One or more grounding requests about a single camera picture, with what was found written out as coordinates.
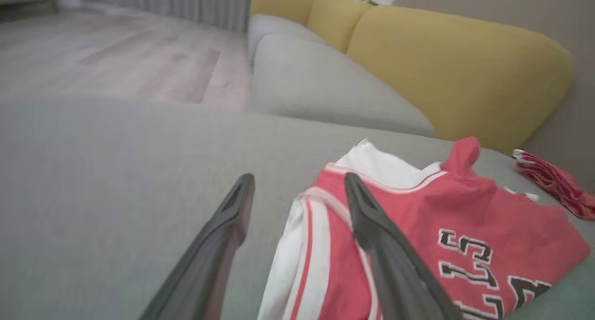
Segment red basketball jersey number 23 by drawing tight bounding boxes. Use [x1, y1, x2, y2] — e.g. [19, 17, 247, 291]
[257, 136, 591, 320]

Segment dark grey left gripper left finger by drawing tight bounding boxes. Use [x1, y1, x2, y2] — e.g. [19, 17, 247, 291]
[139, 173, 256, 320]

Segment grey sofa seat cushion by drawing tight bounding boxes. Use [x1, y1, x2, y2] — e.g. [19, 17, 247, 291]
[251, 34, 436, 138]
[247, 14, 326, 60]

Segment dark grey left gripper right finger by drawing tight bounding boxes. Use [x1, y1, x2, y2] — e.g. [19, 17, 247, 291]
[344, 173, 463, 320]

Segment grey pleated curtain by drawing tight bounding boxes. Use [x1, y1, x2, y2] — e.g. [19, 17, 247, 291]
[81, 0, 254, 32]

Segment narrow yellow sofa backrest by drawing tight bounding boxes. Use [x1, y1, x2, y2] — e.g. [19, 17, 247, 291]
[305, 0, 375, 53]

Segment wide yellow sofa backrest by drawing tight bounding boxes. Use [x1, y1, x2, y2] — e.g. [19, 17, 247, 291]
[346, 5, 575, 155]

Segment red basketball shorts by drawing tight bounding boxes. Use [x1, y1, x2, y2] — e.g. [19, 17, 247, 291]
[513, 149, 595, 221]

